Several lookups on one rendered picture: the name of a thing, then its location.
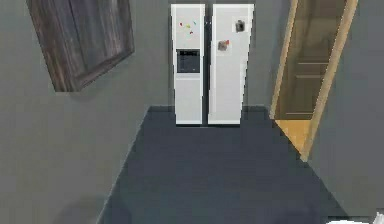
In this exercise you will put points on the white object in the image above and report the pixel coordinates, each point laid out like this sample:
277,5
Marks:
375,220

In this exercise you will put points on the light wood door frame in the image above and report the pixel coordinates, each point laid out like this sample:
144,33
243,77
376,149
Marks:
328,83

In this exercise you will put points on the dark wood framed picture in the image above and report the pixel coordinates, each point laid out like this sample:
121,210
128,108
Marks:
83,40

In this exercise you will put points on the white double door fridge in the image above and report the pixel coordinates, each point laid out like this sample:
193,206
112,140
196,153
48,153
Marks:
226,83

